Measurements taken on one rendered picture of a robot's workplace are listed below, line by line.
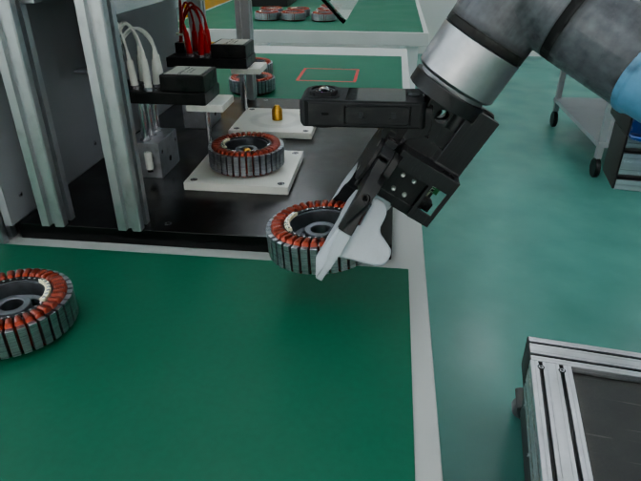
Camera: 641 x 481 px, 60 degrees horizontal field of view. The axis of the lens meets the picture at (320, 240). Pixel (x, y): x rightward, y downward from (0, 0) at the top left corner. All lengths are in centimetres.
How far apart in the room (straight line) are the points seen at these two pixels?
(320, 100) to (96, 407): 32
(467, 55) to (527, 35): 5
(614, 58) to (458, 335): 141
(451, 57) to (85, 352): 42
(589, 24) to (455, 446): 116
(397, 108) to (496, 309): 150
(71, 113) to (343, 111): 50
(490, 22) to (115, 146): 43
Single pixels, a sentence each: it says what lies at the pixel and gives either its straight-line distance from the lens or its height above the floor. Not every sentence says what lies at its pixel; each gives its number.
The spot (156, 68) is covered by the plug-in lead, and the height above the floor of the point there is 92.
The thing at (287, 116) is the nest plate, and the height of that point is 78.
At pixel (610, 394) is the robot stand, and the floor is 21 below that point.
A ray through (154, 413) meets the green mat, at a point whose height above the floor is 75.
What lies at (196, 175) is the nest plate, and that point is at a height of 78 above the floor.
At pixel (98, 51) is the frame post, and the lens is 67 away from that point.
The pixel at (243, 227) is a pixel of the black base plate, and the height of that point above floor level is 77.
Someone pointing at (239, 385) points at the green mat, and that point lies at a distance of 50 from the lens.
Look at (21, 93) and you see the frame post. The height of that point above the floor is 94.
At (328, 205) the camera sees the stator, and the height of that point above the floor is 83.
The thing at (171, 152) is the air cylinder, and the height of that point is 80.
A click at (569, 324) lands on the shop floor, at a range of 197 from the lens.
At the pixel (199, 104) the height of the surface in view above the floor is 88.
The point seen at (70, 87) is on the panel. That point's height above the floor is 90.
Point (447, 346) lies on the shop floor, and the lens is 176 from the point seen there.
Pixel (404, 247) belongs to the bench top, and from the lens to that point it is 70.
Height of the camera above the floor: 109
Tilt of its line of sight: 29 degrees down
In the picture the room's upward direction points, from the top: straight up
